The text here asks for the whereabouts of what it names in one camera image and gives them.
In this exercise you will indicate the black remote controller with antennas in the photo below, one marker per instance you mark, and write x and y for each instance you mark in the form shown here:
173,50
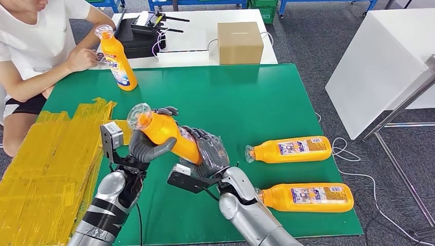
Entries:
149,24

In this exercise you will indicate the large white table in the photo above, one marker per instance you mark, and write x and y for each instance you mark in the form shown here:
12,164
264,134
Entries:
375,68

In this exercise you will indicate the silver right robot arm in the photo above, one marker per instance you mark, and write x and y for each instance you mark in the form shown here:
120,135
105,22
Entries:
244,210

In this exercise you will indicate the orange detergent bottle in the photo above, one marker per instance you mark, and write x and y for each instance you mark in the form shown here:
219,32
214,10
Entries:
292,156
163,130
120,68
306,207

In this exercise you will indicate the blue metal rack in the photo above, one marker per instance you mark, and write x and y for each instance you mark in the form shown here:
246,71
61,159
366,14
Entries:
283,8
205,4
107,4

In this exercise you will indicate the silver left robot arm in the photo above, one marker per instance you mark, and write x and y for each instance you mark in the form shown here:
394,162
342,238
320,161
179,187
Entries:
108,190

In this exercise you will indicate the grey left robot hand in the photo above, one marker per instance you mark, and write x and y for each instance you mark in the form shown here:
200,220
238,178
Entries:
146,151

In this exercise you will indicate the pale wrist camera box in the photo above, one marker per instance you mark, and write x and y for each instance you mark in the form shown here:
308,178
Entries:
111,137
183,180

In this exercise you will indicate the yellow taped cardboard sheet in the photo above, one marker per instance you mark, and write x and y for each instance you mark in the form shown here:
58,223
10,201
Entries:
40,169

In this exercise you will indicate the person's right hand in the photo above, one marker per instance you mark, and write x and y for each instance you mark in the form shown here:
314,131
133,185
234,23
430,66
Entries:
81,60

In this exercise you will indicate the smartphone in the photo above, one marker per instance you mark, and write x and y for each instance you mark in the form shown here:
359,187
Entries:
101,59

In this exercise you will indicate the grey metal table frame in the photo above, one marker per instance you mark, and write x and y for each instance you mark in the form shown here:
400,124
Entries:
399,109

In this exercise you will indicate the black carrying case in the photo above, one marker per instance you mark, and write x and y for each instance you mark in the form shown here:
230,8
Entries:
142,46

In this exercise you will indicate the person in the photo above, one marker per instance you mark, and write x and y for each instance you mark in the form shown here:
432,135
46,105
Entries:
30,37

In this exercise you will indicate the green table board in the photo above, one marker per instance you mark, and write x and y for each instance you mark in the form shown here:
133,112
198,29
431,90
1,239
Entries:
238,95

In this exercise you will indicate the brown cardboard box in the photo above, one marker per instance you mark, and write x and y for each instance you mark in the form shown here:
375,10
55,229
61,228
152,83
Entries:
240,44

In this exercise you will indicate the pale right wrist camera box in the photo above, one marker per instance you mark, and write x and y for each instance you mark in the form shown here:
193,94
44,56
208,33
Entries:
183,180

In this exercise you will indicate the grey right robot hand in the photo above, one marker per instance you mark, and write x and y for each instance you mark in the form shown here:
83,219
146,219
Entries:
212,152

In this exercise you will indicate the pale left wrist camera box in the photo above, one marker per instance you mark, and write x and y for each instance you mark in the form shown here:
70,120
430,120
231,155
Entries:
111,137

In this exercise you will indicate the green plastic crate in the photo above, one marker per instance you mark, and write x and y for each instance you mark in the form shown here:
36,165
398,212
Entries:
267,13

